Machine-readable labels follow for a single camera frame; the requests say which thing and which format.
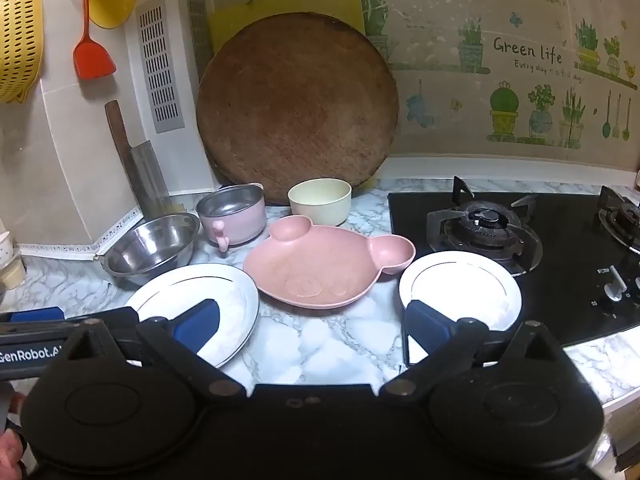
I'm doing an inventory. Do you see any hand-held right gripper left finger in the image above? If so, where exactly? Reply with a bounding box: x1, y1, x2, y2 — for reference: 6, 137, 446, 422
47, 299, 248, 402

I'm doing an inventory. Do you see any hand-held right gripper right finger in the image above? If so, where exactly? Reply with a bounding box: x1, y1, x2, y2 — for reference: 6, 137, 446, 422
380, 300, 583, 403

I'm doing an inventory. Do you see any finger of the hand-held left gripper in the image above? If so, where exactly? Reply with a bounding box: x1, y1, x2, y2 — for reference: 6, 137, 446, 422
0, 306, 141, 337

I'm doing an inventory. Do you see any white plate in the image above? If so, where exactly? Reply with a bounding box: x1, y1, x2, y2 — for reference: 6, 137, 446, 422
399, 251, 522, 366
123, 263, 260, 368

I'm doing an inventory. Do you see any stainless steel bowl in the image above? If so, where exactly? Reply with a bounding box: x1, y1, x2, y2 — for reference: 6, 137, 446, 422
95, 212, 201, 287

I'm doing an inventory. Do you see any pink pot with steel lining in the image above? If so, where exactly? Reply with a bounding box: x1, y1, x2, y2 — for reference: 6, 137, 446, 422
196, 183, 268, 252

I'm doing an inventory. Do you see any pink bear-shaped plate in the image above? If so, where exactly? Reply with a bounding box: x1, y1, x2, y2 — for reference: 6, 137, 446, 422
243, 215, 417, 309

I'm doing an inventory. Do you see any cream bowl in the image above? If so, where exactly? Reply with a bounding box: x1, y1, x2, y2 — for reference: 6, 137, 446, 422
287, 178, 352, 227

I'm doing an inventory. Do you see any person's left hand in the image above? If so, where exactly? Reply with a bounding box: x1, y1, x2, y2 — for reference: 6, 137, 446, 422
0, 391, 28, 480

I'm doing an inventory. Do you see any clear plastic container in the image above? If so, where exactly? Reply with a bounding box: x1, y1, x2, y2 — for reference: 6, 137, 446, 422
0, 259, 27, 291

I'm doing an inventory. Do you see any music note edge tape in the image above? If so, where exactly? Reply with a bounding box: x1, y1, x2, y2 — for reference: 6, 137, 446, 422
17, 206, 145, 261

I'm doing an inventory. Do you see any gas burner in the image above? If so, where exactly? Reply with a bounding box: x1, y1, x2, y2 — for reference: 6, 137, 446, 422
599, 185, 640, 261
426, 176, 543, 276

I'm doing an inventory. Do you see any black gas stove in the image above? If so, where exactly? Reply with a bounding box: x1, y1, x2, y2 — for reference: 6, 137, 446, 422
387, 187, 640, 348

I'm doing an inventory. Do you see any silver stove knob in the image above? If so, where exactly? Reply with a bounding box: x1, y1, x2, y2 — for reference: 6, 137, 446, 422
602, 266, 628, 302

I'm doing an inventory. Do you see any round wooden cutting board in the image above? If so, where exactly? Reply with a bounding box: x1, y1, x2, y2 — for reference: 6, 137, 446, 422
196, 12, 400, 206

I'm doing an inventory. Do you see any orange spatula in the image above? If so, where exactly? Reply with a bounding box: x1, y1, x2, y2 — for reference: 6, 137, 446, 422
72, 0, 117, 80

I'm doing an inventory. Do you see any yellow plastic colander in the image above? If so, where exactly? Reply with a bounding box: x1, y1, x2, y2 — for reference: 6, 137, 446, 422
0, 0, 46, 105

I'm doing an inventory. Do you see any narrow silver vent grille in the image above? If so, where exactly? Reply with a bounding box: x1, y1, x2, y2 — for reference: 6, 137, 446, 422
185, 0, 213, 68

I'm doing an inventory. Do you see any yellow plastic cutting board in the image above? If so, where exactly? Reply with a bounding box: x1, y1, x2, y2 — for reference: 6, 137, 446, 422
207, 0, 391, 191

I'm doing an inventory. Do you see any cleaver with wooden handle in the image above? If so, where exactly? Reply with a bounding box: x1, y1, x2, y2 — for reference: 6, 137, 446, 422
104, 100, 173, 221

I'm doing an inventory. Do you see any plant print wall sticker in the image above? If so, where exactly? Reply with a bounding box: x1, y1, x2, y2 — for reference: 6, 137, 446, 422
360, 0, 640, 151

